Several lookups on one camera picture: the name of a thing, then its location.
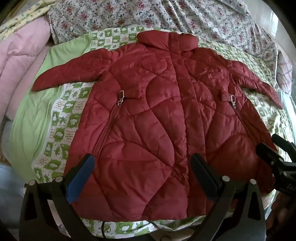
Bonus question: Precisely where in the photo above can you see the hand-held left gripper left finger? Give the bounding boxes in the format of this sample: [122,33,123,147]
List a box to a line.
[19,153,96,241]

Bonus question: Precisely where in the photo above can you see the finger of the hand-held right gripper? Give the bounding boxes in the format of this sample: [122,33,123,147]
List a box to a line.
[271,133,296,154]
[255,142,286,173]

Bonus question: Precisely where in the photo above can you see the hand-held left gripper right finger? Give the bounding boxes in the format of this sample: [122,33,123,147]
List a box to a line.
[188,153,266,241]

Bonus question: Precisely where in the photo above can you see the red quilted jacket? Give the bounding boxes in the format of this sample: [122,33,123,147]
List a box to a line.
[31,31,284,220]

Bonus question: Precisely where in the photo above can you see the green patterned blanket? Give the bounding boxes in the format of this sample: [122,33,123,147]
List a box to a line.
[10,27,281,238]

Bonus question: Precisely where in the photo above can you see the pink plaid cloth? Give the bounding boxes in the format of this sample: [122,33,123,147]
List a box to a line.
[276,51,295,93]

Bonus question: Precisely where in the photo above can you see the pink comforter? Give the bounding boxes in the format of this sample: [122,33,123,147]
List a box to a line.
[0,17,52,121]

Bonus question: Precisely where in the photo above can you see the light blue floral cloth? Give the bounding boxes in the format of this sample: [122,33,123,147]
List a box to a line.
[220,0,251,15]

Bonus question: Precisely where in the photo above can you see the white floral bedsheet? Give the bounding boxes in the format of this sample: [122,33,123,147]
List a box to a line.
[47,0,279,70]

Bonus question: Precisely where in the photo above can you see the yellow floral cloth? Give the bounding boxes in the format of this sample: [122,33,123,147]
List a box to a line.
[0,0,52,33]

